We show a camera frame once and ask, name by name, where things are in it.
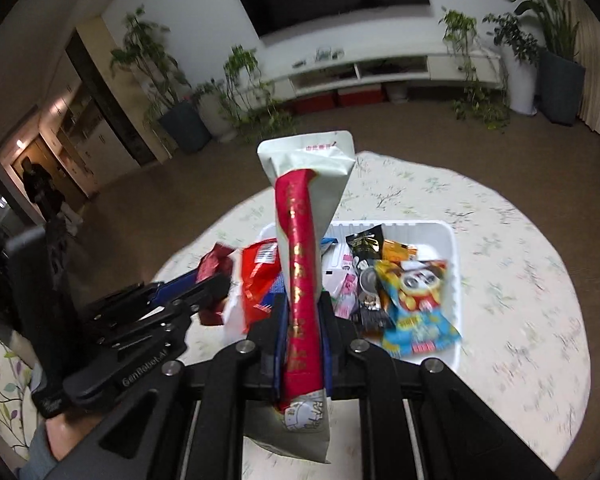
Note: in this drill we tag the plant in tall white pot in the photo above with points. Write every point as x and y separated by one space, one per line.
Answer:
522 90

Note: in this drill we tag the pink and white snack packet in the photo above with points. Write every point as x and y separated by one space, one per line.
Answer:
345 285

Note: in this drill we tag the white plastic tray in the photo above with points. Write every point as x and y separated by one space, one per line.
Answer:
430 240

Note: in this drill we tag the orange snack packet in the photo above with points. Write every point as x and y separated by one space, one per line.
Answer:
400 251

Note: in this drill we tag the beige curtain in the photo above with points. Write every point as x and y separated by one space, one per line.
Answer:
595 75

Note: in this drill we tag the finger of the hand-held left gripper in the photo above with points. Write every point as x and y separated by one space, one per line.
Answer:
177 287
207 295

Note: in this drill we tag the trailing green plant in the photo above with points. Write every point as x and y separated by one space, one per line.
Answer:
475 105

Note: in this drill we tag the panda print snack packet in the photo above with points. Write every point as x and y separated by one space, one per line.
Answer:
420 320

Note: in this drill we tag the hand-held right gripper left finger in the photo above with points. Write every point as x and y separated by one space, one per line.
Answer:
280 350

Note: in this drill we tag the floral tablecloth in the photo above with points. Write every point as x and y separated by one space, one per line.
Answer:
505 285

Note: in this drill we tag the red storage box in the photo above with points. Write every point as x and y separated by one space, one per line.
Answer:
314 102
360 96

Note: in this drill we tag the person's left forearm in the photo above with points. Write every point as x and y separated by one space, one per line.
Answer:
70 435

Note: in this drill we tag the vine plant in white pot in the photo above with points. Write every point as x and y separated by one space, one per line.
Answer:
217 115

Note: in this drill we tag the red packet with white label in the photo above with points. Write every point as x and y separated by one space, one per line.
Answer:
255 280

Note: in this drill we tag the plant in dark blue pot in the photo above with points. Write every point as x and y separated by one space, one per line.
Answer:
562 90

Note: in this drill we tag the black and gold snack packet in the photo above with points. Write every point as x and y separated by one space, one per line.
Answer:
365 242

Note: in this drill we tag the black and silver snack packet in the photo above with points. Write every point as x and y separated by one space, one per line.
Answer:
372 305

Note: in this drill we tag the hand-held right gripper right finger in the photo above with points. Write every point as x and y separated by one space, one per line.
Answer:
326 350

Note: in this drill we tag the white and red snack packet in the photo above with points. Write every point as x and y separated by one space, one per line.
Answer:
300 240

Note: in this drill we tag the white TV cabinet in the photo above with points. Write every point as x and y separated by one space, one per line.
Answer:
460 67

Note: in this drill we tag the tall plant in dark pot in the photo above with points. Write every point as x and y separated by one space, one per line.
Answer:
185 127

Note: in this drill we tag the dark red snack packet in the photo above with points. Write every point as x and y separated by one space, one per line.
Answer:
215 260

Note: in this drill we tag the small white jar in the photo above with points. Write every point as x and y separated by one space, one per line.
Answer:
396 92

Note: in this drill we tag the floral cushion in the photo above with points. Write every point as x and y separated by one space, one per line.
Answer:
7 390

